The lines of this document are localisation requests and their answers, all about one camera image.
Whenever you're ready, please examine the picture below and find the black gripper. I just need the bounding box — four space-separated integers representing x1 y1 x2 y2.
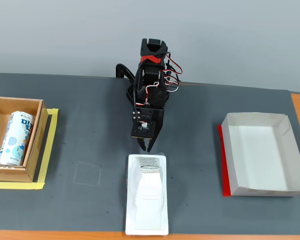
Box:
131 106 165 153

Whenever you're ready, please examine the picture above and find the white packaged sandwich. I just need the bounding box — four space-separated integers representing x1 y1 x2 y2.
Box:
124 153 170 236

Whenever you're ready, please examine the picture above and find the gray paper box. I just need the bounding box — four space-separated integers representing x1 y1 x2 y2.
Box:
221 111 300 198

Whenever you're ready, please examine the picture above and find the brown cardboard box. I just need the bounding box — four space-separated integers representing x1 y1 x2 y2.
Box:
0 96 49 183

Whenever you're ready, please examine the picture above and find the dark gray table mat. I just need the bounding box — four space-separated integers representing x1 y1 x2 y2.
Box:
0 72 151 232
148 81 300 236

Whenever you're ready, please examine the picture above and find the black table clamp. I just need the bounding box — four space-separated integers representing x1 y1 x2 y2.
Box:
115 63 136 81

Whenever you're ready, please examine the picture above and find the red paper sheet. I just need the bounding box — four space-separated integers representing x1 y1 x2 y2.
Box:
216 124 232 197

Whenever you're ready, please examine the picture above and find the red tape band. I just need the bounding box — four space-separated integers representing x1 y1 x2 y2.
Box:
139 55 164 65

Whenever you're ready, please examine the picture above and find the yellow masking tape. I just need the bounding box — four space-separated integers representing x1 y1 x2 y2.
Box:
0 107 60 190

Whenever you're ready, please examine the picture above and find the white blue drink can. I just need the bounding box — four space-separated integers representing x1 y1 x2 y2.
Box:
0 110 36 167

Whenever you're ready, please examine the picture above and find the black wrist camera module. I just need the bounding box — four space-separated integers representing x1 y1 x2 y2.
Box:
130 119 158 140

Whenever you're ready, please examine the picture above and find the red white servo cable bundle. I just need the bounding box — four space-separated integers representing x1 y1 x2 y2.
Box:
164 51 184 92

